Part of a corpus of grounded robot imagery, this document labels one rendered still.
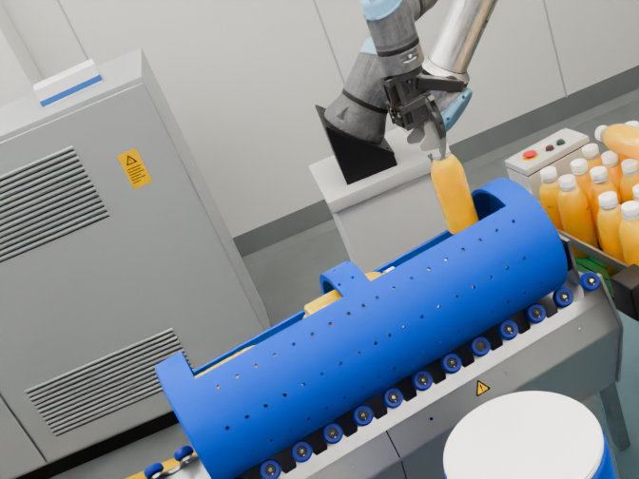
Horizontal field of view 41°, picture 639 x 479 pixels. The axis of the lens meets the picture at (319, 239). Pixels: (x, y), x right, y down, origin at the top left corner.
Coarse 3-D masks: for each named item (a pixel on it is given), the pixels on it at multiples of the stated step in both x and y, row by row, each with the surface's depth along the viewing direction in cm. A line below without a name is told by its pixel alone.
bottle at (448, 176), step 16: (448, 160) 183; (432, 176) 185; (448, 176) 183; (464, 176) 185; (448, 192) 185; (464, 192) 185; (448, 208) 187; (464, 208) 187; (448, 224) 190; (464, 224) 188
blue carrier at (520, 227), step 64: (512, 192) 183; (448, 256) 175; (512, 256) 177; (320, 320) 170; (384, 320) 171; (448, 320) 175; (192, 384) 166; (256, 384) 166; (320, 384) 168; (384, 384) 176; (256, 448) 168
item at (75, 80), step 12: (60, 72) 321; (72, 72) 312; (84, 72) 312; (96, 72) 314; (36, 84) 318; (48, 84) 310; (60, 84) 311; (72, 84) 312; (84, 84) 314; (96, 84) 315; (48, 96) 311; (60, 96) 312
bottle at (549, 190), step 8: (544, 184) 210; (552, 184) 209; (544, 192) 210; (552, 192) 209; (544, 200) 211; (552, 200) 210; (544, 208) 213; (552, 208) 211; (552, 216) 212; (560, 224) 213
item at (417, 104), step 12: (408, 72) 171; (384, 84) 174; (396, 84) 172; (408, 84) 174; (396, 96) 175; (408, 96) 175; (420, 96) 175; (432, 96) 175; (396, 108) 175; (408, 108) 173; (420, 108) 175; (396, 120) 178; (408, 120) 174; (420, 120) 176
